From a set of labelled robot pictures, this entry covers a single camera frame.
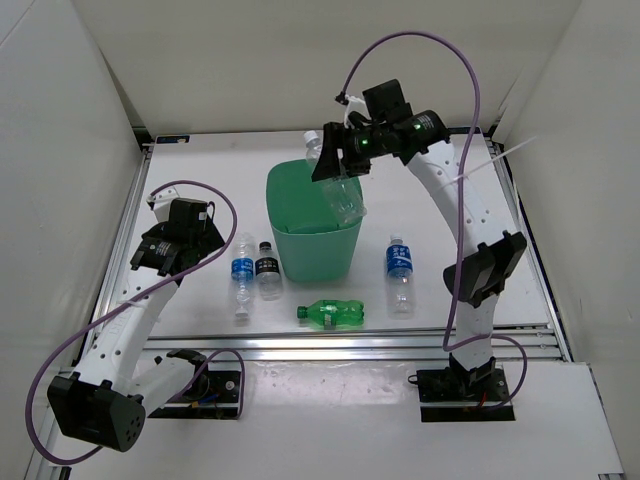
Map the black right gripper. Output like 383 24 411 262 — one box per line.
311 123 387 183

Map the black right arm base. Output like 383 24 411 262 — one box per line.
407 354 516 423

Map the clear unlabelled plastic bottle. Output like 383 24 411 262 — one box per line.
303 130 366 226

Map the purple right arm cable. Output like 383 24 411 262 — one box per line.
335 30 529 414

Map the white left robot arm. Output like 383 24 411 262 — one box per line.
47 214 224 452

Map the black label plastic bottle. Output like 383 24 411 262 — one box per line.
254 241 282 300

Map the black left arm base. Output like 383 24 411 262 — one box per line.
149 348 246 420

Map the aluminium frame rail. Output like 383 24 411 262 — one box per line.
142 327 569 362

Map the white cable tie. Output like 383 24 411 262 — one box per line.
436 135 538 192

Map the blue label bottle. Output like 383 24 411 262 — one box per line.
230 233 255 320
385 234 416 318

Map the green plastic soda bottle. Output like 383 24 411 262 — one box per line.
296 300 365 331

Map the green plastic bin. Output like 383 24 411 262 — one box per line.
266 159 362 283

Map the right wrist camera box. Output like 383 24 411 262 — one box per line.
344 79 413 128

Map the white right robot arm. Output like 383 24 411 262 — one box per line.
311 110 527 400

